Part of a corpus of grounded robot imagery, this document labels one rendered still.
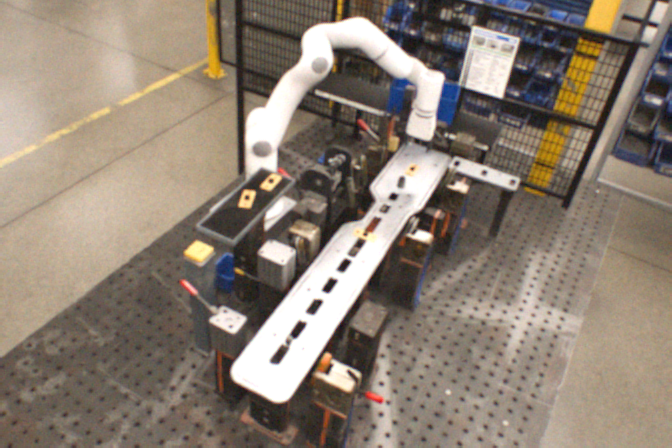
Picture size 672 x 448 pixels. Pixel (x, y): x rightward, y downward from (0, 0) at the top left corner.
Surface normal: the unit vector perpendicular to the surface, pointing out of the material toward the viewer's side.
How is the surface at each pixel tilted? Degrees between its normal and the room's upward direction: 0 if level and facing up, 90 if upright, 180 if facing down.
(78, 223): 0
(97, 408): 0
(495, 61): 90
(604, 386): 0
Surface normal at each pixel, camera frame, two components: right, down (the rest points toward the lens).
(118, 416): 0.08, -0.78
